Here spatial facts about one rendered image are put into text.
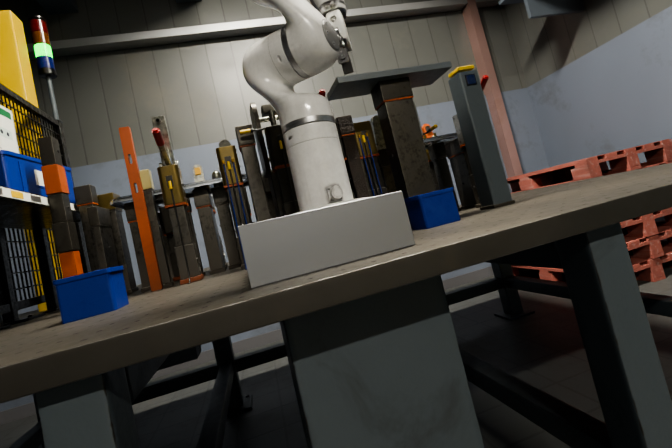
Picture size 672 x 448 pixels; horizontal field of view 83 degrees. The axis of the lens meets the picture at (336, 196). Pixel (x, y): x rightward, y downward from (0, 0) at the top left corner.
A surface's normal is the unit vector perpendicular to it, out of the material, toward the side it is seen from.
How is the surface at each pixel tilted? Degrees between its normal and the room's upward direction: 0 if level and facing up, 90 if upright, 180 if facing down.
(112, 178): 90
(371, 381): 90
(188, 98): 90
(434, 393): 90
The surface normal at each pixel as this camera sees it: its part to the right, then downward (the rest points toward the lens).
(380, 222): 0.21, -0.11
